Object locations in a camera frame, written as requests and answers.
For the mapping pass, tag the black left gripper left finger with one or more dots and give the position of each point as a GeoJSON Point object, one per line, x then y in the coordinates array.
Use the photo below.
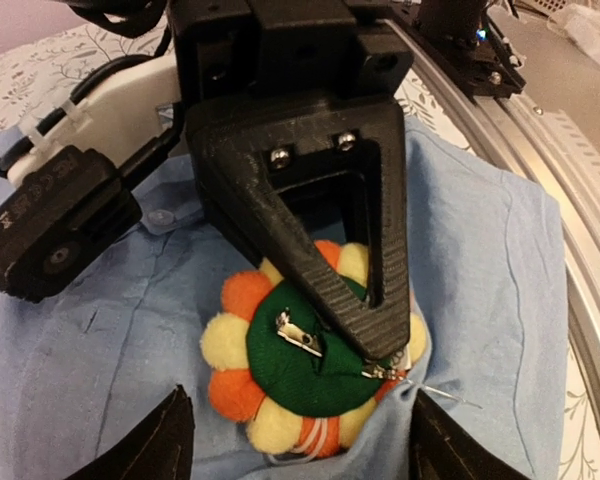
{"type": "Point", "coordinates": [160, 446]}

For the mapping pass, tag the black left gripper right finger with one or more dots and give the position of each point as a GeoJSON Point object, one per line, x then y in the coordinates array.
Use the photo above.
{"type": "Point", "coordinates": [439, 448]}

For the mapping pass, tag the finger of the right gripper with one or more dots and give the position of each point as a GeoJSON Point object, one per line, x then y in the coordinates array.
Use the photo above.
{"type": "Point", "coordinates": [270, 173]}

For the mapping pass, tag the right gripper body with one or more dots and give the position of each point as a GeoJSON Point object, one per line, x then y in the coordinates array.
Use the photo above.
{"type": "Point", "coordinates": [272, 48]}

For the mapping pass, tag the blue button-up shirt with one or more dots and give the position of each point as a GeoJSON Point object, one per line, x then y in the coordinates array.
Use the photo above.
{"type": "Point", "coordinates": [486, 260]}

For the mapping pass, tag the yellow orange flower brooch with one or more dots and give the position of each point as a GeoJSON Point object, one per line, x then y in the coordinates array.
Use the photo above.
{"type": "Point", "coordinates": [298, 387]}

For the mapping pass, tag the clear plastic bag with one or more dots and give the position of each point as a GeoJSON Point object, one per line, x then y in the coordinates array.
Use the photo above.
{"type": "Point", "coordinates": [579, 22]}

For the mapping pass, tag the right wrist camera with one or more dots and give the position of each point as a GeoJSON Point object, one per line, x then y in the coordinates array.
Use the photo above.
{"type": "Point", "coordinates": [68, 212]}

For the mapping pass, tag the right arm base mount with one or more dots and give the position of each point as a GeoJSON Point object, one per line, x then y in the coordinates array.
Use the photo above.
{"type": "Point", "coordinates": [466, 44]}

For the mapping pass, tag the aluminium front rail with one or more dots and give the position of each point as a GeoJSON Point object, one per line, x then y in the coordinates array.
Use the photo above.
{"type": "Point", "coordinates": [549, 134]}

